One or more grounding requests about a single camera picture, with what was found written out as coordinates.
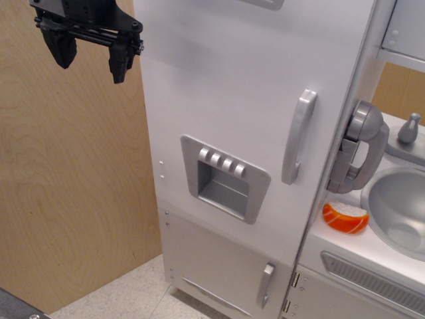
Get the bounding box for silver toy sink basin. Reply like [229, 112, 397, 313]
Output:
[361, 167, 424, 261]

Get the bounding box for grey ice dispenser panel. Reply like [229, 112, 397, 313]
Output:
[180, 135, 271, 225]

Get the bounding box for grey toy wall phone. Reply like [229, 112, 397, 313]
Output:
[327, 101, 390, 194]

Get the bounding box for grey lower door handle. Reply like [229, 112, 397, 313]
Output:
[258, 263, 275, 308]

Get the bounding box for orange salmon sushi toy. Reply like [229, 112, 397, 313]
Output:
[322, 201, 369, 235]

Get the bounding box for white toy kitchen counter cabinet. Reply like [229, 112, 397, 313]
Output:
[285, 112, 425, 319]

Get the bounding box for grey oven vent panel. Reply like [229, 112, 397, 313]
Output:
[320, 251, 424, 317]

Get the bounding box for white toy fridge door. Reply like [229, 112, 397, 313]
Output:
[134, 1, 376, 265]

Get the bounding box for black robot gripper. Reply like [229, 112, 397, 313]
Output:
[29, 0, 143, 84]

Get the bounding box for grey toy faucet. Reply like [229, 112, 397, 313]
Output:
[385, 112, 424, 166]

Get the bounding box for white lower freezer door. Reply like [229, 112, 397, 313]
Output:
[158, 199, 292, 318]

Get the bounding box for black equipment corner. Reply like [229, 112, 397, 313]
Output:
[1, 289, 50, 319]

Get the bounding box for grey upper door panel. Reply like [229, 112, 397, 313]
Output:
[241, 0, 284, 11]

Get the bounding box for grey fridge door handle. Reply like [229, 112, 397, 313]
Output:
[281, 89, 317, 185]

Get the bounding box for white upper cabinet shelf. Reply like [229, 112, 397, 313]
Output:
[377, 0, 424, 72]

